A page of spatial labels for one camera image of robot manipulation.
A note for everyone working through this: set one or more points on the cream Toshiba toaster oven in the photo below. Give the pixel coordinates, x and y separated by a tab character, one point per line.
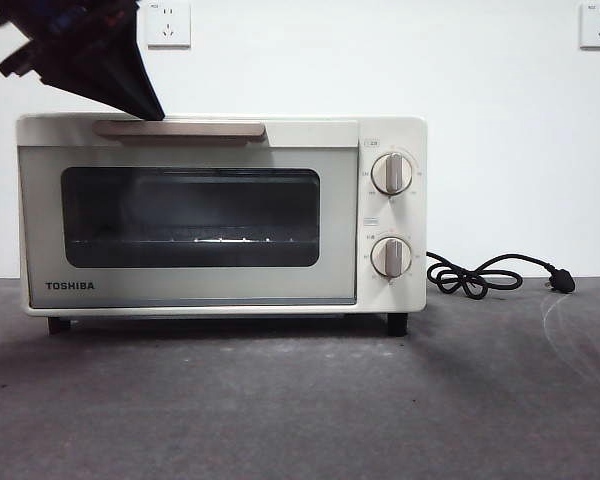
416	220

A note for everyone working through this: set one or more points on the cream timer knob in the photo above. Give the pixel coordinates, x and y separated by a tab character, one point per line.
392	257

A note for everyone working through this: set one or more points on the cream temperature knob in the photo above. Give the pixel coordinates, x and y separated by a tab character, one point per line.
392	173

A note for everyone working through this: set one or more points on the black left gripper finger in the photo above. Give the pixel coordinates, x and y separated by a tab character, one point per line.
137	60
110	80

